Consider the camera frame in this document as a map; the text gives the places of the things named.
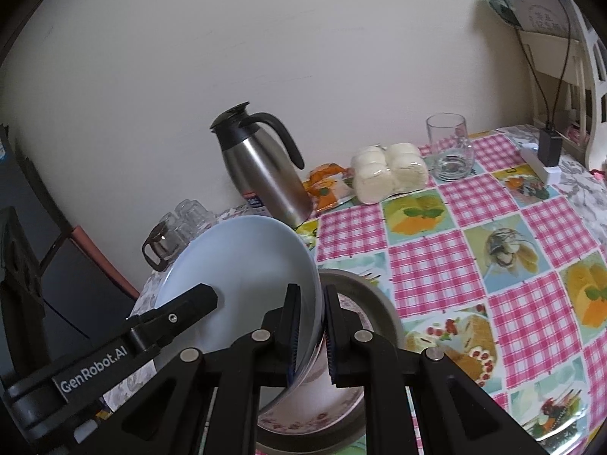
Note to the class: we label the grey hanging paper bag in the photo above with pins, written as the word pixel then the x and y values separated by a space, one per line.
pixel 540 9

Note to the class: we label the stainless steel basin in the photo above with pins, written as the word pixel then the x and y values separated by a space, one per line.
pixel 379 308

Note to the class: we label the bag of steamed buns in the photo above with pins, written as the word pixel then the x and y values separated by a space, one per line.
pixel 389 175

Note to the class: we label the salmon pink board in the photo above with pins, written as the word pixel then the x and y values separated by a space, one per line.
pixel 104 260

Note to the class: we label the white square bowl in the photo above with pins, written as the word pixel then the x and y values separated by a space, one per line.
pixel 237 265

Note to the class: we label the black charger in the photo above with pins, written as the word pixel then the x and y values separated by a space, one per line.
pixel 550 149

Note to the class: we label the dark cabinet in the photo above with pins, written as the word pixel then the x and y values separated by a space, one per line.
pixel 61 265

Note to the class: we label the clear drinking glass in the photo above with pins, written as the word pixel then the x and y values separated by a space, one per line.
pixel 185 211
pixel 204 222

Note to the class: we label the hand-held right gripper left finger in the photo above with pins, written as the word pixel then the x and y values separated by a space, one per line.
pixel 294 331

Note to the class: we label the clear glass mug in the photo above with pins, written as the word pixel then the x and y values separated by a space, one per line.
pixel 450 161

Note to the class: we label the orange snack packet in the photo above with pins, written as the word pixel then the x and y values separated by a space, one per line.
pixel 327 185

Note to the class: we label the grey floral cloth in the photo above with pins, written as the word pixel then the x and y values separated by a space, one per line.
pixel 123 388
pixel 585 189

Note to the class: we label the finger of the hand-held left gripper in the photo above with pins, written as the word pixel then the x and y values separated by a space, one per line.
pixel 21 294
pixel 189 301

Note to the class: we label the white chair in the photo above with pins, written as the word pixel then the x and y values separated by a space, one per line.
pixel 595 104

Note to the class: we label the stainless steel thermos jug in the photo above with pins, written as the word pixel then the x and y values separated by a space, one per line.
pixel 265 175

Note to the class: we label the pink checked tablecloth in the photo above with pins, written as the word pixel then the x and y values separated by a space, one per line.
pixel 474 294

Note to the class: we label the white power strip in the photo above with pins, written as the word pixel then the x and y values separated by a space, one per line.
pixel 536 163

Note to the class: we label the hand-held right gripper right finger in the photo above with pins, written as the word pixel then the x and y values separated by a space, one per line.
pixel 329 341

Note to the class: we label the round floral rim plate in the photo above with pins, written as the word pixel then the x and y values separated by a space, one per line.
pixel 332 403

